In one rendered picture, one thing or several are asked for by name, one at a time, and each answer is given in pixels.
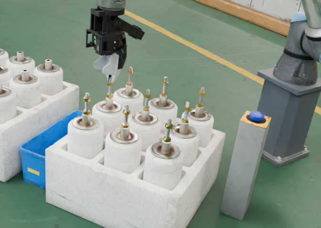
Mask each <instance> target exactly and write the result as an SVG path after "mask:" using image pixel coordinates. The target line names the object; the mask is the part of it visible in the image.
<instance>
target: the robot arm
mask: <svg viewBox="0 0 321 228"><path fill-rule="evenodd" d="M301 2H302V5H303V9H304V11H298V12H295V13H294V14H293V17H292V20H291V22H290V27H289V32H288V36H287V40H286V44H285V48H284V51H283V54H282V56H281V57H280V59H279V60H278V62H277V63H276V65H275V67H274V70H273V75H274V76H275V77H276V78H278V79H280V80H282V81H284V82H287V83H290V84H295V85H302V86H310V85H314V84H315V83H316V82H317V79H318V64H317V62H319V63H320V64H321V0H301ZM96 3H97V8H91V16H90V28H89V29H86V48H88V47H93V49H94V50H95V51H96V53H97V54H99V55H100V58H99V59H98V60H96V61H95V62H94V64H93V67H94V69H98V70H102V73H103V74H106V76H107V80H108V81H109V78H110V77H111V82H112V83H113V82H114V81H115V80H116V79H117V77H118V75H119V74H120V72H121V69H122V68H123V66H124V63H125V61H126V57H127V45H126V36H125V32H126V33H128V35H129V36H131V38H135V39H140V40H141V39H142V37H143V35H144V34H145V32H144V31H142V29H141V28H140V27H139V26H136V25H131V24H129V23H128V22H126V21H124V20H122V19H121V18H119V17H118V16H119V15H123V14H125V6H126V0H96ZM124 31H125V32H124ZM88 34H92V41H90V43H87V40H88ZM115 52H116V54H115Z"/></svg>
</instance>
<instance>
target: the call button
mask: <svg viewBox="0 0 321 228"><path fill-rule="evenodd" d="M249 116H250V119H252V120H253V121H257V122H260V121H262V120H263V119H264V117H265V115H264V114H263V113H262V112H259V111H251V112H250V113H249Z"/></svg>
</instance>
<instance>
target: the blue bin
mask: <svg viewBox="0 0 321 228"><path fill-rule="evenodd" d="M82 113H83V111H80V110H75V111H73V112H71V113H70V114H68V115H67V116H65V117H63V118H62V119H60V120H59V121H57V122H56V123H54V124H53V125H51V126H49V127H48V128H46V129H44V130H43V131H41V132H40V133H38V134H37V135H35V136H34V137H32V138H31V139H29V140H28V141H26V142H24V143H23V144H21V145H20V146H19V152H20V153H21V163H22V172H23V180H24V181H25V182H28V183H30V184H32V185H35V186H37V187H40V188H42V189H46V175H45V150H46V149H47V148H48V147H50V146H52V145H53V144H54V143H56V142H57V141H58V140H60V139H61V138H63V137H64V136H66V135H67V134H68V124H69V122H70V121H71V120H73V119H74V118H76V117H78V116H82Z"/></svg>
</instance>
